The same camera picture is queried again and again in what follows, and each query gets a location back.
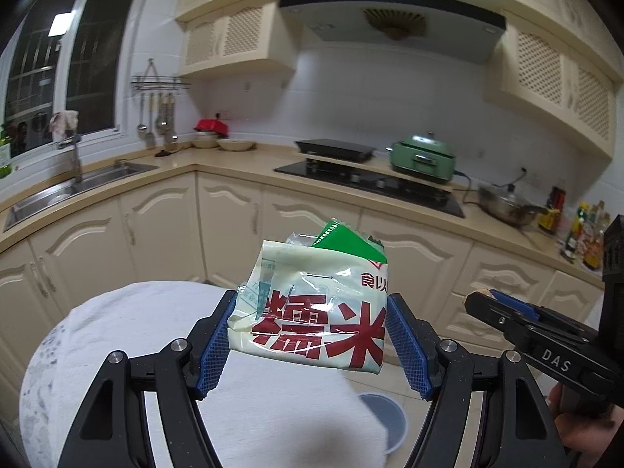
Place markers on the cream lattice door cabinet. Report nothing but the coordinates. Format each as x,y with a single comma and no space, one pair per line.
560,87
239,34

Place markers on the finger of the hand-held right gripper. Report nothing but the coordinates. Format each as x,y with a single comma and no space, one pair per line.
497,317
516,303

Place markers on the steel double sink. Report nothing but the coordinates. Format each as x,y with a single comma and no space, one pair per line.
97,178

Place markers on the red lidded bowl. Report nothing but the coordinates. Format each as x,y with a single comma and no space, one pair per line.
212,126

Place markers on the black induction cooker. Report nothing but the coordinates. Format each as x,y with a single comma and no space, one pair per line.
334,148

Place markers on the wall utensil rack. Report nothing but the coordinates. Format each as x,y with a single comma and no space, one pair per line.
161,80

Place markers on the steel wok with lid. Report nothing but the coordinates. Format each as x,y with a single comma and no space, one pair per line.
507,204

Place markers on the shallow beige bowl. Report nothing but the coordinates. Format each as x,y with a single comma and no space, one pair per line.
236,145

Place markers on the black gas hob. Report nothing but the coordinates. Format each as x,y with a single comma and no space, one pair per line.
341,180

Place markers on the round table white cloth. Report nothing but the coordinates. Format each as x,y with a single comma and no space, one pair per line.
146,321

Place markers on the green yellow label bottle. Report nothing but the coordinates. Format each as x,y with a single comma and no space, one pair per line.
575,234

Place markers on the steel faucet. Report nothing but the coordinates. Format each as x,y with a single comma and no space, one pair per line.
75,161

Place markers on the dark sauce bottle red cap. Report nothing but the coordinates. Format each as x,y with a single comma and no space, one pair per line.
552,214

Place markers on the green glass bottle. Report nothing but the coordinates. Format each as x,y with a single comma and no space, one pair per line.
5,156

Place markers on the hanging steel spatula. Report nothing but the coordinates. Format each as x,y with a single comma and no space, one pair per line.
150,140

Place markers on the black range hood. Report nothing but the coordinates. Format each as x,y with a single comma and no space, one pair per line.
390,9

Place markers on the pink white cloth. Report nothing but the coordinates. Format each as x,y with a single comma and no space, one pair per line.
64,124

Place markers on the person's right hand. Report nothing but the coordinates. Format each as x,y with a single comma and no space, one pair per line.
585,438

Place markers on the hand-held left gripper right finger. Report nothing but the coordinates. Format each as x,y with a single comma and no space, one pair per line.
409,351

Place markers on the grey trash bin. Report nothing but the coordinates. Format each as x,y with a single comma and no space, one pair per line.
387,424

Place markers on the cream base cabinets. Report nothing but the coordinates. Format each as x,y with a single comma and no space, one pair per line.
161,224

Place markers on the hanging steel ladle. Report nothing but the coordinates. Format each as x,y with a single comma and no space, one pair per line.
141,126
170,136

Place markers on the dark window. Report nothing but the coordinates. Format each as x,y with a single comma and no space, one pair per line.
92,44

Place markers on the green electric pot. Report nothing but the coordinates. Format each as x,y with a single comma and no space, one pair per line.
421,158

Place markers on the cream rice bag red print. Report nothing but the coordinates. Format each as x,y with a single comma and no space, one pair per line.
312,321

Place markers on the hanging steel skimmer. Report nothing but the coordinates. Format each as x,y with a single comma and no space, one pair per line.
161,124

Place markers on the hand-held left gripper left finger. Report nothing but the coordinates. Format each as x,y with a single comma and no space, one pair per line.
214,351

